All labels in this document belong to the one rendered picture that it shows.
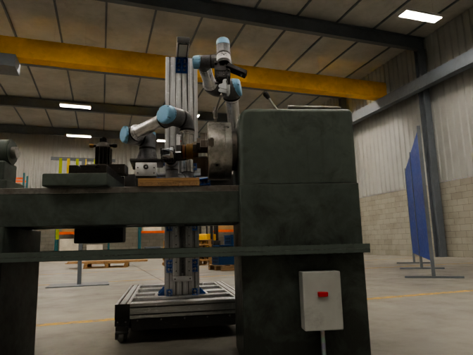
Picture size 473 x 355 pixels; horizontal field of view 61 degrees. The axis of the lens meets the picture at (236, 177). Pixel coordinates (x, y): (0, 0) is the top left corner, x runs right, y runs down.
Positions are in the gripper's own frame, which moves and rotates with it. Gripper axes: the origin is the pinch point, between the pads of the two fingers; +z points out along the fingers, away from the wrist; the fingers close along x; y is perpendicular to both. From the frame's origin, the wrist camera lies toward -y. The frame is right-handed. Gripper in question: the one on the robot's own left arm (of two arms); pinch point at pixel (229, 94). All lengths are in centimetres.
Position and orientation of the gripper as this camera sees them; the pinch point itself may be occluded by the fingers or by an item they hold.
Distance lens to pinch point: 210.3
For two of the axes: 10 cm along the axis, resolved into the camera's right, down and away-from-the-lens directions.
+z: 0.5, 9.2, -4.0
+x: 0.7, -4.0, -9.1
